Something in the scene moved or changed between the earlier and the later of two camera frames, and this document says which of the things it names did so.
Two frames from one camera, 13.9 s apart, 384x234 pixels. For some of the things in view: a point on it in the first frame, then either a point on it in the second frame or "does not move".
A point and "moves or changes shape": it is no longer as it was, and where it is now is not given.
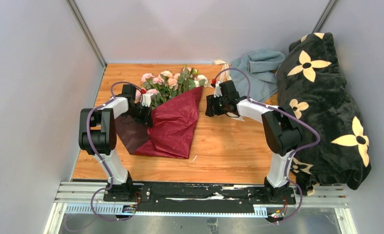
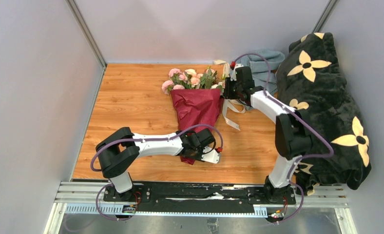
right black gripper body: x=219 y=104 → x=232 y=89
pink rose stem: x=151 y=84 → x=177 y=81
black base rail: x=199 y=197 does not move
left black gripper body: x=141 y=113 → x=198 y=155
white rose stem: x=201 y=80 moves or changes shape
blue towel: x=261 y=66 does not move
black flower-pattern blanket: x=310 y=83 does not move
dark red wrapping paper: x=171 y=134 moves or changes shape
